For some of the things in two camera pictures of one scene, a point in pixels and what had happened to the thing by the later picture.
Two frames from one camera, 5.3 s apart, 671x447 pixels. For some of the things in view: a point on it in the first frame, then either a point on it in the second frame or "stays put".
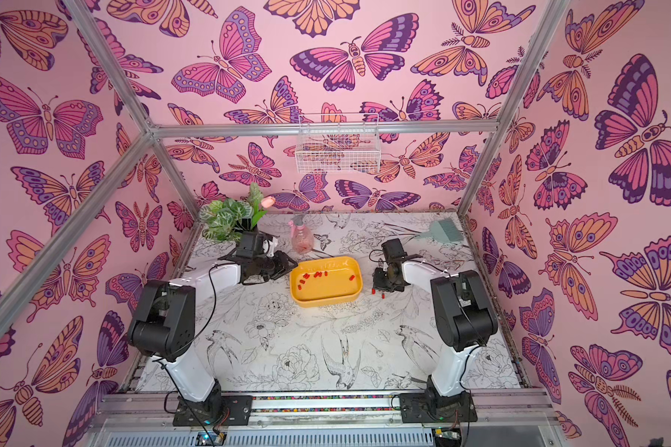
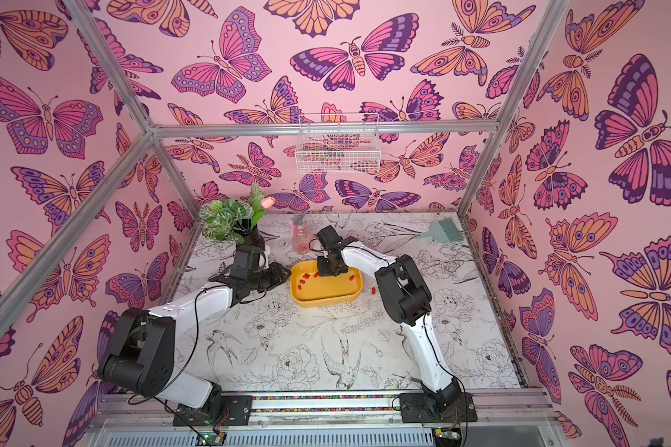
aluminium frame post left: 114,70 stays put
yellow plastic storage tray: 325,281 stays put
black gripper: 392,250 to 330,238
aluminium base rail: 151,410 stays put
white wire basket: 337,143 stays put
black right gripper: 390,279 to 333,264
